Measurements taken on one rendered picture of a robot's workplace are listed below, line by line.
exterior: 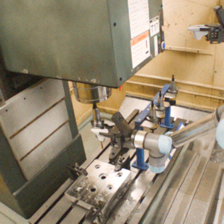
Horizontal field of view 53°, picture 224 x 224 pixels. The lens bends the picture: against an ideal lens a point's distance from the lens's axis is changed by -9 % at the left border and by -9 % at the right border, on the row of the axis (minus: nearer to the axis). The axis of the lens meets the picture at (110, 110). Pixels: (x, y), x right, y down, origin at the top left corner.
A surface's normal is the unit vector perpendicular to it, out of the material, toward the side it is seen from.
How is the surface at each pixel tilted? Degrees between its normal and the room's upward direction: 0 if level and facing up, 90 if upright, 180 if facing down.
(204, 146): 24
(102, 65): 90
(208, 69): 90
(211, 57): 91
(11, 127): 91
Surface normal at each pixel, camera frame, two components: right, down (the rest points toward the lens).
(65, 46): -0.52, 0.49
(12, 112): 0.85, 0.19
